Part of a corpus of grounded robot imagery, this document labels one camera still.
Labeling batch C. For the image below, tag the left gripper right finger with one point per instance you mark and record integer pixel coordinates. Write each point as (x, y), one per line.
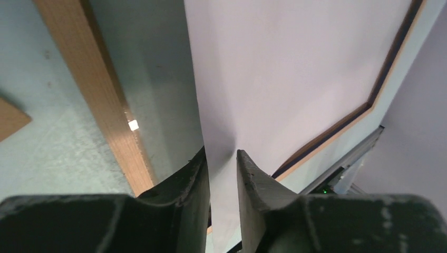
(276, 219)

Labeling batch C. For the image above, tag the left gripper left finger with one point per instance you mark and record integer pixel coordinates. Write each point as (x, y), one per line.
(170, 217)

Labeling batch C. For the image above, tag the landscape photo print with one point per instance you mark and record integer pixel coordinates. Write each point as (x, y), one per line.
(271, 76)

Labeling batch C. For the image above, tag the brown cardboard backing board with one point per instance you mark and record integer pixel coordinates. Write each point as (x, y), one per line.
(12, 119)

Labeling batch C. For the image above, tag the wooden picture frame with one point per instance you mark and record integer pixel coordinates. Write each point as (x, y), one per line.
(75, 31)

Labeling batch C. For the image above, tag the clear acrylic sheet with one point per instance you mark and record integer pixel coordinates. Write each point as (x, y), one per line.
(148, 43)

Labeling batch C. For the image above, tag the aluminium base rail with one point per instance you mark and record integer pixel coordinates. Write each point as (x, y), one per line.
(339, 178)

